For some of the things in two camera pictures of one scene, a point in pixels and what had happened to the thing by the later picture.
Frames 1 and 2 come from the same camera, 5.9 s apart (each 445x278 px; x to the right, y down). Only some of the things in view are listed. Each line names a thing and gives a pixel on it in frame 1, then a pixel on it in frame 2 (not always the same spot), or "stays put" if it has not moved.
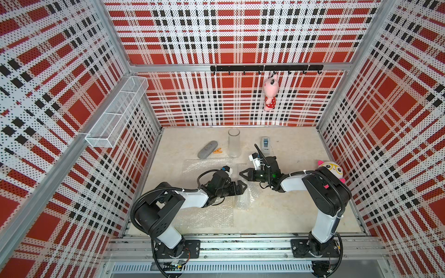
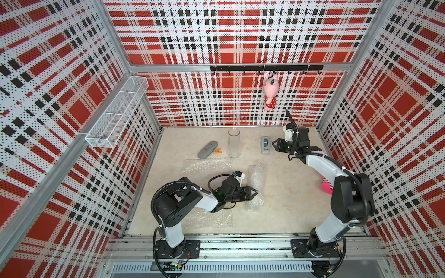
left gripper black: (233, 191) to (245, 195)
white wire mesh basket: (106, 130) stays put
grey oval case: (207, 149) stays put
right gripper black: (250, 174) to (279, 145)
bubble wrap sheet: (216, 216) stays put
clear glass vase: (234, 150) stays put
